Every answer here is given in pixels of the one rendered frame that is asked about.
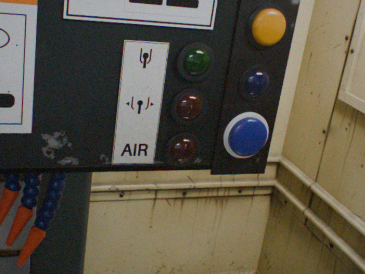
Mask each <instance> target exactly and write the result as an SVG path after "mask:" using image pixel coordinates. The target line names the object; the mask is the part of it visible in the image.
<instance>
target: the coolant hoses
mask: <svg viewBox="0 0 365 274"><path fill-rule="evenodd" d="M25 174H26V177H25V179H24V183H25V187H24V189H23V193H24V195H23V197H22V198H21V203H22V205H21V206H19V207H18V209H17V213H16V215H15V218H14V221H13V223H12V226H11V229H10V232H9V234H8V237H7V240H6V242H5V244H6V245H7V246H9V247H10V246H12V244H13V243H14V242H15V240H16V239H17V237H18V236H19V234H20V233H21V232H22V230H23V229H24V227H25V226H26V224H27V223H28V221H29V220H30V219H31V217H32V216H33V209H32V208H34V207H36V206H37V204H38V199H37V197H38V196H39V195H40V192H41V191H40V187H39V185H41V182H42V179H41V177H40V175H41V173H25ZM50 177H51V179H50V180H49V182H48V187H49V188H48V189H47V190H46V197H45V199H44V200H43V202H42V205H43V207H41V209H40V210H39V216H38V217H37V218H36V219H35V222H34V224H35V225H34V226H32V227H31V229H30V232H29V234H28V237H27V239H26V241H25V243H24V246H23V249H22V251H21V253H20V256H19V258H18V260H17V265H19V266H22V265H23V264H24V263H25V262H26V260H27V259H28V258H29V257H30V255H31V254H32V253H33V251H34V250H35V249H36V248H37V246H38V245H39V243H40V242H41V241H42V240H43V238H44V237H45V236H46V230H49V229H50V227H51V220H53V219H54V218H55V210H57V209H58V208H59V200H61V198H62V190H63V189H64V188H65V181H64V180H66V178H67V173H50ZM20 178H21V174H4V179H5V181H6V183H5V186H4V189H3V193H2V197H1V201H0V226H1V224H2V223H3V221H4V219H5V217H6V216H7V214H8V212H9V210H10V209H11V207H12V205H13V204H14V202H15V201H16V199H17V197H18V196H19V194H20V190H21V189H22V184H21V182H20V180H19V179H20Z"/></svg>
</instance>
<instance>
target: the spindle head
mask: <svg viewBox="0 0 365 274"><path fill-rule="evenodd" d="M239 4H240V0H217V6H216V13H215V20H214V24H213V29H199V28H184V27H170V26H156V25H148V24H134V23H120V22H105V21H91V20H77V19H69V18H63V14H64V0H37V19H36V43H35V66H34V89H33V112H32V133H0V174H25V173H77V172H129V171H180V170H211V166H212V160H213V154H214V150H215V144H216V137H217V132H218V125H219V119H220V115H221V109H222V103H223V96H224V90H225V84H226V78H227V74H228V68H229V61H230V56H231V49H232V43H233V39H234V33H235V27H236V20H237V14H238V8H239ZM124 40H131V41H148V42H165V43H169V49H168V57H167V65H166V73H165V82H164V86H163V94H162V103H161V111H160V119H159V127H158V135H157V140H156V148H155V157H154V163H153V164H112V153H113V146H114V136H115V125H116V115H117V105H118V94H119V84H120V77H121V67H122V57H123V46H124ZM194 41H200V42H203V43H205V44H207V45H208V46H210V47H211V49H212V50H213V52H214V55H215V64H214V67H213V69H212V71H211V73H210V74H209V75H208V76H207V77H206V78H204V79H202V80H199V81H195V82H193V81H189V80H187V79H185V78H183V77H182V76H181V75H180V74H179V72H178V70H177V66H176V60H177V56H178V53H179V52H180V50H181V49H182V48H183V47H184V46H185V45H186V44H188V43H190V42H194ZM185 88H196V89H198V90H200V91H201V92H202V93H203V94H204V95H205V96H206V99H207V111H206V114H205V115H204V117H203V118H202V119H201V120H200V121H199V122H197V123H195V124H193V125H189V126H184V125H181V124H179V123H177V122H176V121H175V120H174V119H173V118H172V116H171V112H170V104H171V101H172V99H173V97H174V96H175V94H176V93H177V92H179V91H180V90H182V89H185ZM183 131H186V132H191V133H193V134H194V135H195V136H196V137H197V138H198V139H199V141H200V145H201V149H200V154H199V156H198V158H197V159H196V160H195V161H194V162H193V163H192V164H190V165H188V166H185V167H175V166H173V165H171V164H170V163H169V162H168V161H167V160H166V158H165V155H164V148H165V144H166V142H167V140H168V139H169V138H170V137H171V136H172V135H174V134H175V133H178V132H183Z"/></svg>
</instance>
